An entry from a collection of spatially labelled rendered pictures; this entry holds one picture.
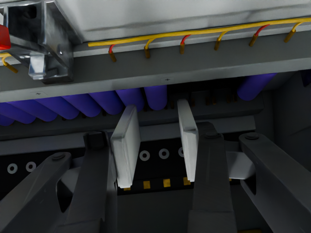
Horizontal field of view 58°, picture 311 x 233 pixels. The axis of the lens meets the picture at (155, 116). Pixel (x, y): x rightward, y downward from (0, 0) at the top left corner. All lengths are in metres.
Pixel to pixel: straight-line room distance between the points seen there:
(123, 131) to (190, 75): 0.05
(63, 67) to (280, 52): 0.12
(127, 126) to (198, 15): 0.07
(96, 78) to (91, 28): 0.03
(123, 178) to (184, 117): 0.05
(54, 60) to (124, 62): 0.04
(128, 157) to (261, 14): 0.11
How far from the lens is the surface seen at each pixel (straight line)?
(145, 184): 0.29
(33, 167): 0.33
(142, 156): 0.30
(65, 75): 0.16
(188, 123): 0.15
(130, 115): 0.18
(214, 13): 0.16
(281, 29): 0.18
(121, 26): 0.16
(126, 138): 0.15
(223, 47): 0.18
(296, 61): 0.19
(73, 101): 0.22
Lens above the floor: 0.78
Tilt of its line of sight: 8 degrees up
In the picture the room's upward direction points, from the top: 174 degrees clockwise
